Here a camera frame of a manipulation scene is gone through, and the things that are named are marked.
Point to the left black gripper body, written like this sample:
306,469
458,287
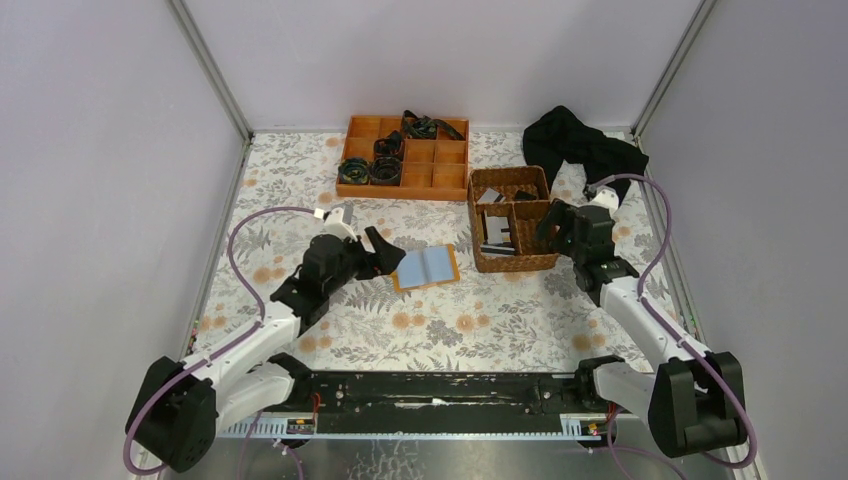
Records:
365,258

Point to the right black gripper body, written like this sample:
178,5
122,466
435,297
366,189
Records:
566,223

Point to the brown wicker basket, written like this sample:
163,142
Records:
523,217

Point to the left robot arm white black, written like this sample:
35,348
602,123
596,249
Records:
183,404

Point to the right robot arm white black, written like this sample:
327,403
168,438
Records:
693,401

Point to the black card in basket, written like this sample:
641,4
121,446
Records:
521,196

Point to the cards stack in basket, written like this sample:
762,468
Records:
497,236

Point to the silver card in basket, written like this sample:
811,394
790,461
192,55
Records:
491,196

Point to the rolled dark belt left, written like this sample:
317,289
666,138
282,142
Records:
354,171

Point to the floral patterned table mat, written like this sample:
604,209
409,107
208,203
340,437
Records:
524,321

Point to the black crumpled cloth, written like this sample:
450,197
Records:
559,137

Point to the rolled black belt middle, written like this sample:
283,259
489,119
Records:
386,171

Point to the rolled black belt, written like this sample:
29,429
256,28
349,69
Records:
386,171
391,145

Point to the rolled black belt upper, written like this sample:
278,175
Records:
391,145

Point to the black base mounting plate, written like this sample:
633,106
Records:
409,404

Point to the orange wooden divided tray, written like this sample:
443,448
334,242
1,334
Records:
405,157

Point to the loose dark belt top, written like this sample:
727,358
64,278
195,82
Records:
427,128

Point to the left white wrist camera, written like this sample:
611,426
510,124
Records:
337,222

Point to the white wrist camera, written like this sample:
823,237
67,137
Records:
606,198
337,222

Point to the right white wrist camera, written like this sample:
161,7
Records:
606,198

